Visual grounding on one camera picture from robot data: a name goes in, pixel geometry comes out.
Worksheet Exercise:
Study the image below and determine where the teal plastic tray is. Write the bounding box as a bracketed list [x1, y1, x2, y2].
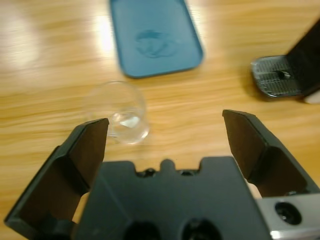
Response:
[108, 0, 205, 80]

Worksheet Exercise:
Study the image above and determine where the white capsule coffee machine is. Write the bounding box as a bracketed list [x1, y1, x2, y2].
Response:
[249, 17, 320, 105]

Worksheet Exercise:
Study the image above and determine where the clear drinking glass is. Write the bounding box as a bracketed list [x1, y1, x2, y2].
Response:
[84, 80, 151, 146]

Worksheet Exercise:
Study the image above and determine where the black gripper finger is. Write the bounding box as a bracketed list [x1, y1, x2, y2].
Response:
[221, 109, 320, 200]
[4, 117, 110, 240]

